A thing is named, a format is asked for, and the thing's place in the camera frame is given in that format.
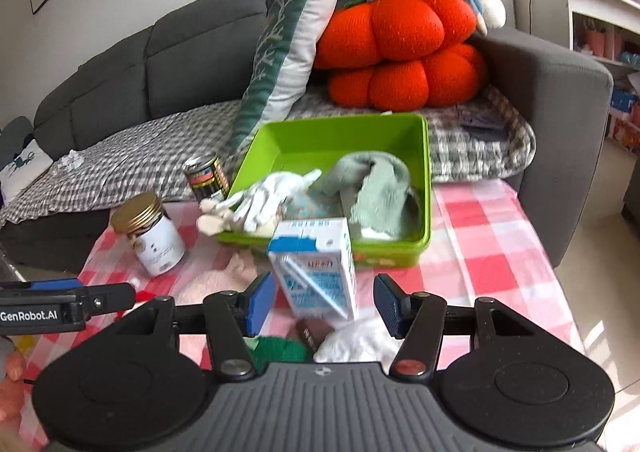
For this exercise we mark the green grey fluffy towel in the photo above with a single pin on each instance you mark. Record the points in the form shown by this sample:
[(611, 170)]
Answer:
[(375, 189)]

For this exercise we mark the grey checkered sofa blanket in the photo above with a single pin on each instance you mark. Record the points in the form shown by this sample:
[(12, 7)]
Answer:
[(150, 156)]

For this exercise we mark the green felt plush piece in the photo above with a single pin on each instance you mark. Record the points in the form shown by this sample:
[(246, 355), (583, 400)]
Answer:
[(269, 349)]

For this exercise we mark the person's left hand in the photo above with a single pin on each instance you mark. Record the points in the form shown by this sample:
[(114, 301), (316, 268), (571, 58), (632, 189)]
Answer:
[(13, 367)]

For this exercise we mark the gold lid white jar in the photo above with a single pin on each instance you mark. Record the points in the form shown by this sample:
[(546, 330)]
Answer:
[(151, 234)]

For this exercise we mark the lime green plastic bin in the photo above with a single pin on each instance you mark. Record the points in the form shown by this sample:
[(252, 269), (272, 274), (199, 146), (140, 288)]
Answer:
[(301, 146)]

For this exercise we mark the red white checkered tablecloth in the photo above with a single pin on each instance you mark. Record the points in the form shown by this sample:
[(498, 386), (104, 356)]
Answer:
[(482, 244)]

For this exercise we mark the crumpled white tissue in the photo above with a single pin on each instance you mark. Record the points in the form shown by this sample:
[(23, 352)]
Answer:
[(70, 162)]

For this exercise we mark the black hand fan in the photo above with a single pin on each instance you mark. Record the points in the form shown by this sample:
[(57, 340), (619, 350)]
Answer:
[(482, 124)]

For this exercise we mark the orange pumpkin cushion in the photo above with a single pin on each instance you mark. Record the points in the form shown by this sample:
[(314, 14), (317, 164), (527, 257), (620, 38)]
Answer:
[(402, 55)]

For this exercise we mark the blue white milk carton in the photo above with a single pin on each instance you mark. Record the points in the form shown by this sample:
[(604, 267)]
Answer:
[(312, 259)]

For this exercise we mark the red white santa plush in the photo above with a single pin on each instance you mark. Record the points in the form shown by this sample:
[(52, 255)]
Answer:
[(141, 294)]

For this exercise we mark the green white leaf pillow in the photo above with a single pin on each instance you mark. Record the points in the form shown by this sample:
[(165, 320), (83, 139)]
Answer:
[(282, 65)]

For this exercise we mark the light blue patterned cloth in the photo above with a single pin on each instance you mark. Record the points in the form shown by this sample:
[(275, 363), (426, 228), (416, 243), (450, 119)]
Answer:
[(305, 204)]

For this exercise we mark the pink plush toy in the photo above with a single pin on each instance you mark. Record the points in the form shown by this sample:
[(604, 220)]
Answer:
[(241, 270)]

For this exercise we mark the grey fabric sofa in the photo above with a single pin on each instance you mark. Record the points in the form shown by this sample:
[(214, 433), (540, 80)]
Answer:
[(202, 54)]

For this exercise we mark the brown wrapped snack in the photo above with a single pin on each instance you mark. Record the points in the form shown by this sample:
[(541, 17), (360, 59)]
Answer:
[(312, 332)]

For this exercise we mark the white bookshelf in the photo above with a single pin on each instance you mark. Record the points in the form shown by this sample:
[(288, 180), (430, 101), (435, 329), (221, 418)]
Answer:
[(608, 31)]

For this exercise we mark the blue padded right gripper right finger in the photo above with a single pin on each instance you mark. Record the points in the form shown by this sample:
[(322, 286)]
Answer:
[(393, 305)]

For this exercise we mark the beige plush bunny toy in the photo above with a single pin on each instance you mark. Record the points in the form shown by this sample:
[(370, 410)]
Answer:
[(213, 221)]

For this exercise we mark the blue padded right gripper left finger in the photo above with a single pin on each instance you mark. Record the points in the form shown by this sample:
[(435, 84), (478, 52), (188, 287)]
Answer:
[(258, 300)]

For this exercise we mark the white deer print pillow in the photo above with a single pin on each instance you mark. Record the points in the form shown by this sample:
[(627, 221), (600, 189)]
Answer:
[(23, 170)]

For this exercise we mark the white glove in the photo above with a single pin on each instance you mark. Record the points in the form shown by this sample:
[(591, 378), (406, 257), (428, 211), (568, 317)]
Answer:
[(264, 198)]

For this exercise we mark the black drink can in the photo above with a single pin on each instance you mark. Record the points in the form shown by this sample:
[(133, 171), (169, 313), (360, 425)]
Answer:
[(206, 177)]

